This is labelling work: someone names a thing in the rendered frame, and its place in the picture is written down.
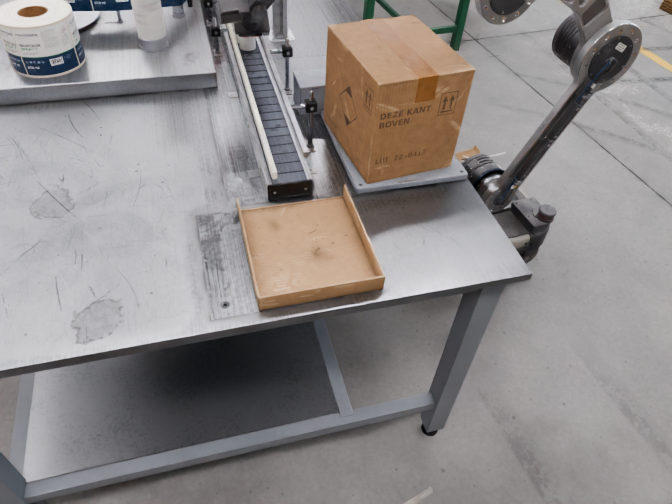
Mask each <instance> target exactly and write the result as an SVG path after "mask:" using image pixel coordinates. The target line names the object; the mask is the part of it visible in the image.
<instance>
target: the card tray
mask: <svg viewBox="0 0 672 504"><path fill-rule="evenodd" d="M237 209H238V215H239V220H240V224H241V229H242V234H243V238H244V243H245V248H246V252H247V257H248V262H249V266H250V271H251V276H252V280H253V285H254V290H255V294H256V299H257V304H258V308H259V311H262V310H267V309H273V308H279V307H284V306H290V305H296V304H301V303H307V302H313V301H318V300H324V299H330V298H335V297H341V296H346V295H352V294H358V293H363V292H369V291H375V290H380V289H383V288H384V282H385V277H386V276H385V274H384V272H383V270H382V267H381V265H380V263H379V260H378V258H377V256H376V253H375V251H374V249H373V247H372V244H371V242H370V240H369V237H368V235H367V233H366V231H365V228H364V226H363V224H362V221H361V219H360V217H359V214H358V212H357V210H356V208H355V205H354V203H353V201H352V198H351V196H350V194H349V191H348V189H347V187H346V185H345V184H344V190H343V196H340V197H332V198H325V199H318V200H310V201H303V202H295V203H288V204H280V205H273V206H266V207H258V208H251V209H243V210H241V209H240V204H239V200H238V198H237Z"/></svg>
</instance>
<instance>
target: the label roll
mask: <svg viewBox="0 0 672 504"><path fill-rule="evenodd" d="M0 37H1V39H2V42H3V44H4V47H5V49H6V52H7V54H8V57H9V59H10V62H11V64H12V67H13V69H14V70H15V71H16V72H17V73H19V74H21V75H23V76H27V77H33V78H48V77H56V76H60V75H64V74H67V73H70V72H72V71H74V70H76V69H78V68H79V67H81V66H82V65H83V64H84V62H85V60H86V56H85V53H84V49H83V46H82V42H81V39H80V36H79V32H78V29H77V25H76V22H75V19H74V15H73V12H72V8H71V6H70V4H69V3H67V2H65V1H63V0H15V1H11V2H8V3H6V4H4V5H2V6H0Z"/></svg>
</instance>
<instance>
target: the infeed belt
mask: <svg viewBox="0 0 672 504"><path fill-rule="evenodd" d="M228 35H229V32H228ZM229 39H230V42H231V45H232V41H231V38H230V35H229ZM255 40H256V38H255ZM238 48H239V51H240V54H241V57H242V61H243V64H244V67H245V70H246V74H247V77H248V80H249V83H250V86H251V90H252V93H253V96H254V99H255V103H256V106H257V109H258V112H259V116H260V119H261V122H262V125H263V128H264V132H265V135H266V138H267V141H268V145H269V148H270V151H271V154H272V158H273V161H274V164H275V167H276V171H277V179H272V177H271V173H270V170H269V167H268V163H267V160H266V156H265V153H264V150H263V146H262V143H261V140H260V136H259V133H258V129H257V126H256V123H255V119H254V116H253V112H252V109H251V106H250V102H249V99H248V96H247V92H246V89H245V85H244V82H243V79H242V75H241V72H240V68H239V65H238V62H237V58H236V55H235V52H234V48H233V45H232V49H233V52H234V56H235V59H236V63H237V66H238V69H239V73H240V76H241V80H242V83H243V87H244V90H245V93H246V97H247V100H248V104H249V107H250V110H251V114H252V117H253V121H254V124H255V128H256V131H257V134H258V138H259V141H260V145H261V148H262V151H263V155H264V158H265V162H266V165H267V169H268V172H269V175H270V179H271V182H272V185H273V186H274V185H282V184H290V183H298V182H306V181H307V178H306V175H305V172H304V169H303V167H302V164H301V161H300V158H299V156H298V153H297V150H296V147H295V145H294V142H293V139H292V136H291V134H290V131H289V128H288V125H287V123H286V120H285V117H284V114H283V112H282V109H281V106H280V103H279V101H278V98H277V95H276V93H275V90H274V87H273V84H272V82H271V79H270V76H269V73H268V71H267V68H266V65H265V62H264V60H263V57H262V54H261V51H260V49H259V46H258V43H257V40H256V50H255V51H253V52H243V51H241V50H240V46H239V45H238Z"/></svg>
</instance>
